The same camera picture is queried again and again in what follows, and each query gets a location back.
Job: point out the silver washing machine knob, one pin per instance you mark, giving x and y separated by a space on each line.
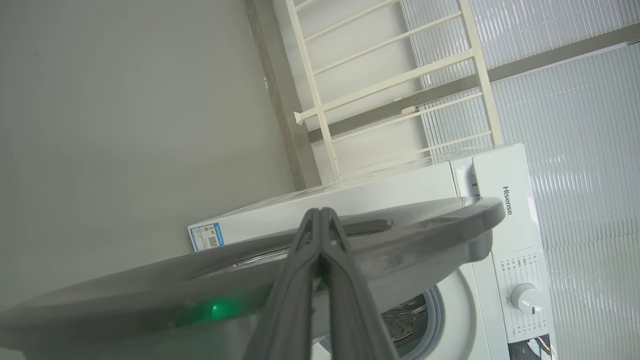
526 298

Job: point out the grey rubber door gasket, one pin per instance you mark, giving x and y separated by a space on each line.
436 320

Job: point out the blue energy label sticker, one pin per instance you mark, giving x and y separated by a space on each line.
206 237

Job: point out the steel washing machine drum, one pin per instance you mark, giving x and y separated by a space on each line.
405 325

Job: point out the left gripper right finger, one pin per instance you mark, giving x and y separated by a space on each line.
350 305

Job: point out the white window blind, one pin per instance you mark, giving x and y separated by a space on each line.
590 175
540 25

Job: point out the cream metal drying rack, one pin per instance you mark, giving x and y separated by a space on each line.
395 80

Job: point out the dark grey washing machine door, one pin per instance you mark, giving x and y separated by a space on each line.
150 290

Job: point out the white front-load washing machine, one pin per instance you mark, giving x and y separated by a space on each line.
400 187

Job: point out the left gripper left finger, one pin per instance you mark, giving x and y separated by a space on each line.
290 300

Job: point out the dark sticker on machine panel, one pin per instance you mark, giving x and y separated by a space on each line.
531 349

